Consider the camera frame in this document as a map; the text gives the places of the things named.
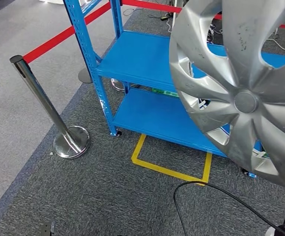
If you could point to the silver plastic wheel hubcap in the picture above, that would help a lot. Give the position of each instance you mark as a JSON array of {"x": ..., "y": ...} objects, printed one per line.
[{"x": 246, "y": 102}]

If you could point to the blue metal shelf rack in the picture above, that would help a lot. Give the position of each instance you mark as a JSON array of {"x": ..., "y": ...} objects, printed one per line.
[{"x": 142, "y": 58}]

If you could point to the green plastic crate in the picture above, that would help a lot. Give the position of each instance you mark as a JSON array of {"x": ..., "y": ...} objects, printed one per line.
[{"x": 164, "y": 92}]

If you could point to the chrome stanchion base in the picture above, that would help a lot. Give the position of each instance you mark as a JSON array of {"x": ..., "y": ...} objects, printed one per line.
[
  {"x": 83, "y": 76},
  {"x": 116, "y": 85}
]

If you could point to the black power strip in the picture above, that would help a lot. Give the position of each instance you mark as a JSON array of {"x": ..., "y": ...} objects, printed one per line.
[{"x": 166, "y": 16}]

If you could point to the red barrier belt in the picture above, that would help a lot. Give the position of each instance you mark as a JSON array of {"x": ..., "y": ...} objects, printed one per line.
[
  {"x": 59, "y": 37},
  {"x": 152, "y": 5}
]

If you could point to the black robot left foot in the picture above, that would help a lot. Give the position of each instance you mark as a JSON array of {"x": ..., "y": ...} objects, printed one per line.
[{"x": 47, "y": 229}]

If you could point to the chrome stanchion post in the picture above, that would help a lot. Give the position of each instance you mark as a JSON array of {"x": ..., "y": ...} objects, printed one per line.
[{"x": 47, "y": 104}]

